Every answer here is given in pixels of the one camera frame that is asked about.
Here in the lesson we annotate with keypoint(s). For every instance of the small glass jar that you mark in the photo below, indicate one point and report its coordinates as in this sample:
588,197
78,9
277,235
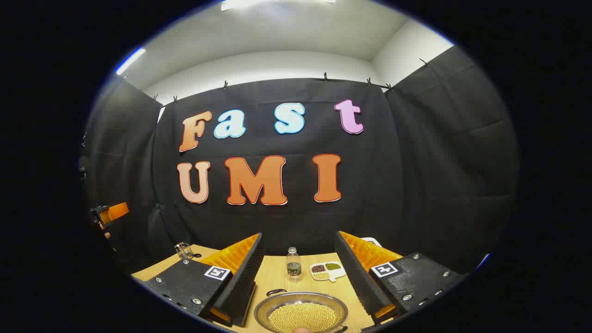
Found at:
184,251

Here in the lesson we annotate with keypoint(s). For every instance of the row of backdrop clips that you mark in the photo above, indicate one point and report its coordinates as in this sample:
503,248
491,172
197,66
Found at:
325,76

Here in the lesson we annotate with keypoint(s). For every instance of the pile of green mung beans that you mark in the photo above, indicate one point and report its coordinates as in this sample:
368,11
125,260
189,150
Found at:
332,266

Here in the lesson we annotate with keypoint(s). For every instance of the white toaster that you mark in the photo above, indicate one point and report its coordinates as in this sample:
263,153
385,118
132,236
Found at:
372,241

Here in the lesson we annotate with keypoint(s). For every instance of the ceiling light strip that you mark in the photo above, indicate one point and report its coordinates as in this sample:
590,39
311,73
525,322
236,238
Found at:
130,60
273,3

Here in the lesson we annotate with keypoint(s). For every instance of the white divided plate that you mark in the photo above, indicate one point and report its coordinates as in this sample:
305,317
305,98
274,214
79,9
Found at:
341,272

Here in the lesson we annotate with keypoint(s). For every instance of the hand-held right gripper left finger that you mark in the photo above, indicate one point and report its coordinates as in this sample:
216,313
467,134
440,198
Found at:
252,277

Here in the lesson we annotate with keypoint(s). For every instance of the clear plastic water bottle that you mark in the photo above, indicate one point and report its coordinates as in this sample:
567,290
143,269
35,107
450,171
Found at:
293,268

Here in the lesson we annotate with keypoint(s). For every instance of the pile of red beans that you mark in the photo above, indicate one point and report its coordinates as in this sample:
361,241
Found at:
317,268

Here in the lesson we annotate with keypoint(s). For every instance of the black backdrop cloth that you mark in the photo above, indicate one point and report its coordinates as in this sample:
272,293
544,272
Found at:
393,185

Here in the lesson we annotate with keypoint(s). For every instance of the pile of yellow soybeans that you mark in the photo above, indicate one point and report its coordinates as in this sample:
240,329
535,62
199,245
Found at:
300,317

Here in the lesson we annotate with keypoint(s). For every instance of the small heap of soybeans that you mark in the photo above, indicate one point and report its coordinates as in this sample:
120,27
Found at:
320,276

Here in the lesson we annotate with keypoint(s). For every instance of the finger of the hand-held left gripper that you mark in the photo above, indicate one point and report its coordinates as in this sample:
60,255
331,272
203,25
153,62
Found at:
118,211

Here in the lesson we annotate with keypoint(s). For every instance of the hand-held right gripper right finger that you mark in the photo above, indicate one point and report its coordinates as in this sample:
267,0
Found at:
351,273

